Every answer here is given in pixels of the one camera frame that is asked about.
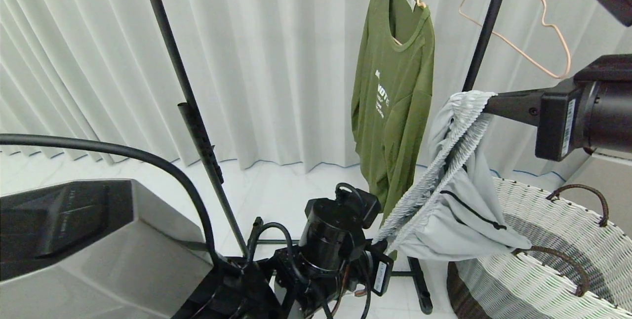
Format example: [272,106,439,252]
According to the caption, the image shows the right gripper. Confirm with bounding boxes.
[484,77,632,162]

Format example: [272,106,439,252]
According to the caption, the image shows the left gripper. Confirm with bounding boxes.
[341,240,395,310]

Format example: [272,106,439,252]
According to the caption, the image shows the pale grey shorts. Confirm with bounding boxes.
[374,90,534,263]

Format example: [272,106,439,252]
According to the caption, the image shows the green printed t-shirt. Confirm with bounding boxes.
[352,0,436,223]

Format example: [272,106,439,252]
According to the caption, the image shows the white laundry basket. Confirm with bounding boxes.
[447,177,632,319]

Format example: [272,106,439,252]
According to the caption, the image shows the black clothes rack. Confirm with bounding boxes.
[137,0,515,316]

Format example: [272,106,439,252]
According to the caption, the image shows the white curtain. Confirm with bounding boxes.
[0,0,632,181]

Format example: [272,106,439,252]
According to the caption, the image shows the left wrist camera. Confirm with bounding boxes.
[335,183,382,229]

